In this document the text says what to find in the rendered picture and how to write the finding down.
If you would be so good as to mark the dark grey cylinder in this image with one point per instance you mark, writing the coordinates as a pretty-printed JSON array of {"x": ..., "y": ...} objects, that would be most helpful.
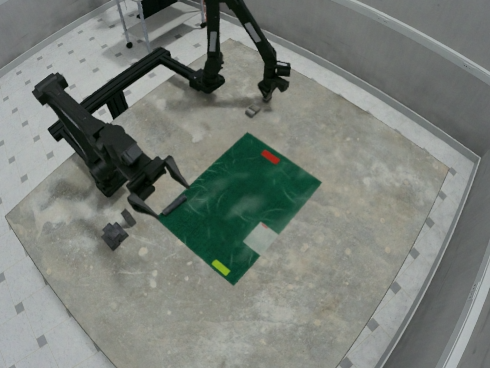
[{"x": 174, "y": 204}]

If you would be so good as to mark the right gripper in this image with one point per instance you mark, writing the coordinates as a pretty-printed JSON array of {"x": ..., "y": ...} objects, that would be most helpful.
[{"x": 141, "y": 186}]

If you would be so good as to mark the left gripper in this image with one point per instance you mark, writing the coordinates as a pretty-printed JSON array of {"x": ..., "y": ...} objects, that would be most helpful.
[{"x": 262, "y": 85}]

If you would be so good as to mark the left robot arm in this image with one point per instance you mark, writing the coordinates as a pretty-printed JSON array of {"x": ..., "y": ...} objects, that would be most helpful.
[{"x": 213, "y": 65}]

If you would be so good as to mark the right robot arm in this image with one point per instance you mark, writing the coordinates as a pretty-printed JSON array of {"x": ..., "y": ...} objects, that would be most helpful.
[{"x": 132, "y": 158}]

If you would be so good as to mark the green flat mat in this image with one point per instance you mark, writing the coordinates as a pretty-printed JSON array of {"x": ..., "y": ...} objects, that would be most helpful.
[{"x": 239, "y": 205}]

